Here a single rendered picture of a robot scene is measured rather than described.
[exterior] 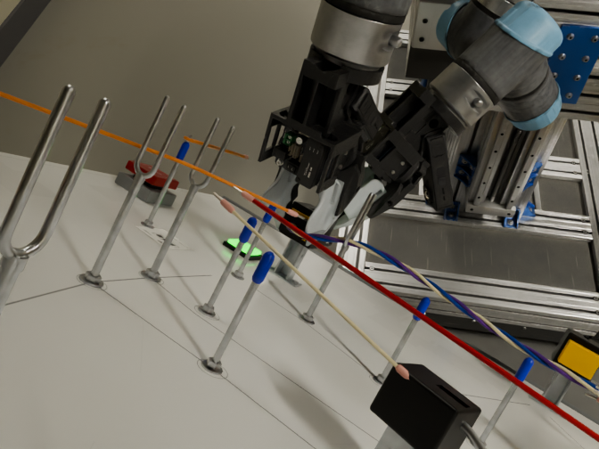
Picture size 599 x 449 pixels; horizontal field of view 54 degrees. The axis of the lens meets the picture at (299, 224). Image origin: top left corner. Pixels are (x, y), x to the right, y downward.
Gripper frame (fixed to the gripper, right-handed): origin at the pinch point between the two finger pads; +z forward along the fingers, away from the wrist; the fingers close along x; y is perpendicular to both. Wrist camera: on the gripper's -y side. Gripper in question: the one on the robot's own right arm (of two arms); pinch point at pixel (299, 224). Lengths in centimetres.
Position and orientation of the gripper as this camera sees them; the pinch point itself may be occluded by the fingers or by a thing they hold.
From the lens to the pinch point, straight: 66.5
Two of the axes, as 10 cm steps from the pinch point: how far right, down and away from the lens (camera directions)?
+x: 8.3, 4.7, -3.0
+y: -4.9, 3.5, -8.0
